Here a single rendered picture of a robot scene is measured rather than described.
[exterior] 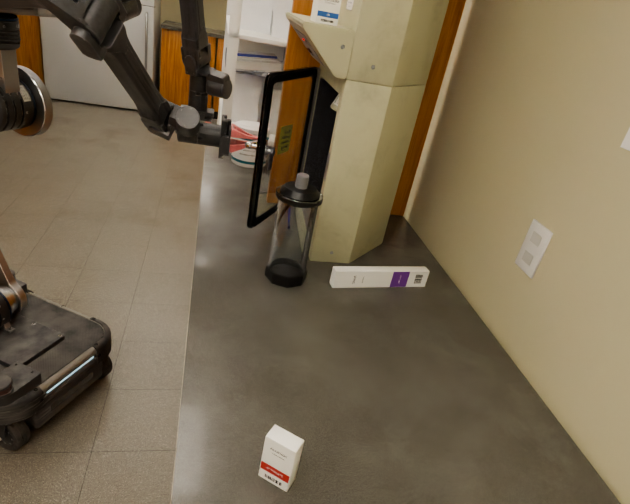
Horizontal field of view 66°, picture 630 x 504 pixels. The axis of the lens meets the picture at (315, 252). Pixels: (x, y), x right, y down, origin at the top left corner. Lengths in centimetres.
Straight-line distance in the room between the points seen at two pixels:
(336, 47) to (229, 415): 77
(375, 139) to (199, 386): 69
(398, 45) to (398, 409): 76
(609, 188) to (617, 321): 24
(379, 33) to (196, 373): 79
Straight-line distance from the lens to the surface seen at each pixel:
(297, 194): 106
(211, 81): 153
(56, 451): 205
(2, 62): 160
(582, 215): 107
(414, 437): 89
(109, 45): 103
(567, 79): 119
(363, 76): 115
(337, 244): 128
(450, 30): 161
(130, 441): 204
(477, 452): 92
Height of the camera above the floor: 156
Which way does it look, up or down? 28 degrees down
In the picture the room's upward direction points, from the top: 12 degrees clockwise
